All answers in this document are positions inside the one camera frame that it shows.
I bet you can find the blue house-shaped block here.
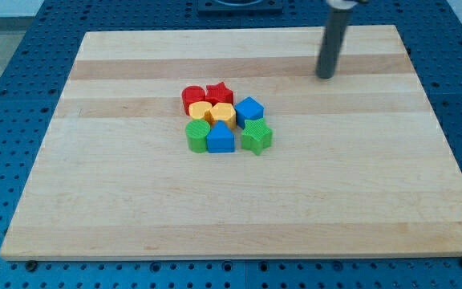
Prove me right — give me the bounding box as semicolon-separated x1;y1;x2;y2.
206;120;235;153

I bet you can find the green star block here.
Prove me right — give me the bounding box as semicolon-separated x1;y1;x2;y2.
241;118;273;156

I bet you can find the yellow hexagon block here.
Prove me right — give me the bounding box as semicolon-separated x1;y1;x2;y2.
209;103;237;130

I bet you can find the green cylinder block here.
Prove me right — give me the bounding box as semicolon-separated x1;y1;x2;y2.
185;120;211;153

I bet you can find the blue cube block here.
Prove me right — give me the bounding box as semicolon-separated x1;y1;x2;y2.
234;96;264;128

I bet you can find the yellow cylinder block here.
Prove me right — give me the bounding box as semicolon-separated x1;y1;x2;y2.
188;101;213;122

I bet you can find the red star block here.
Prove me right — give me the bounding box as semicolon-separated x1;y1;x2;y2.
205;82;234;105

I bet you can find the red cylinder block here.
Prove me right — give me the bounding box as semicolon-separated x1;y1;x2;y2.
181;85;206;115

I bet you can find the light wooden board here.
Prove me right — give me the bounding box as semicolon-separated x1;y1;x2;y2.
0;25;462;261

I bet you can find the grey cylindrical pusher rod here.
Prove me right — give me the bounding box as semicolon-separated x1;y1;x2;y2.
316;7;352;79

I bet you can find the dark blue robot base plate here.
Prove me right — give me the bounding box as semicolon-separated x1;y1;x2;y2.
196;0;283;14

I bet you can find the silver rod mount collar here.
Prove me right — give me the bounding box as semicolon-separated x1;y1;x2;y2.
326;0;369;10

